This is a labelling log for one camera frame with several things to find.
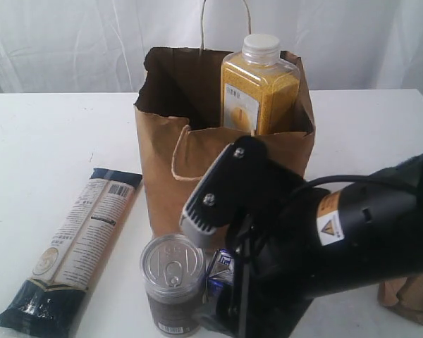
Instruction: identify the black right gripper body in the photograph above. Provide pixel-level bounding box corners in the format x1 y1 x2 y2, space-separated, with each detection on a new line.
217 182 419 337

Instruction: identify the clear can with metal lid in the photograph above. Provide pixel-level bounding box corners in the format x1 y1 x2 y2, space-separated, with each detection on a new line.
140 233 206 337

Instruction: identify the yellow millet plastic bottle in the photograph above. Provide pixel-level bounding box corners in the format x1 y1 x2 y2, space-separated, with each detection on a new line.
221 34 300 135

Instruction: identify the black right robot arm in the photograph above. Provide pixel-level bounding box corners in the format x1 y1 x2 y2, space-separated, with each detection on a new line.
213 154 423 337

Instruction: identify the large brown paper bag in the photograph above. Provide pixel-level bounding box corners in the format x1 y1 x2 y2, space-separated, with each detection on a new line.
133 0 317 247

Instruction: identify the blue white milk carton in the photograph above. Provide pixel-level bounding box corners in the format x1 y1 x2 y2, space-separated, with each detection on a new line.
205 249 235 313

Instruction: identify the brown pouch with orange label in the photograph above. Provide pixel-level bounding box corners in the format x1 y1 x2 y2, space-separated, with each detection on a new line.
377 274 423 325

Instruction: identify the long noodle package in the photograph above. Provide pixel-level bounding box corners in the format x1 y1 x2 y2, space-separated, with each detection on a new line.
0 168 142 337

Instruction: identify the white curtain backdrop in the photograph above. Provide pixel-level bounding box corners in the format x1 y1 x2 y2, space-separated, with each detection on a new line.
0 1 423 94

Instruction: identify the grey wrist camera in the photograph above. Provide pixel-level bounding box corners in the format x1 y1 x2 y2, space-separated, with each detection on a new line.
180 136 305 249

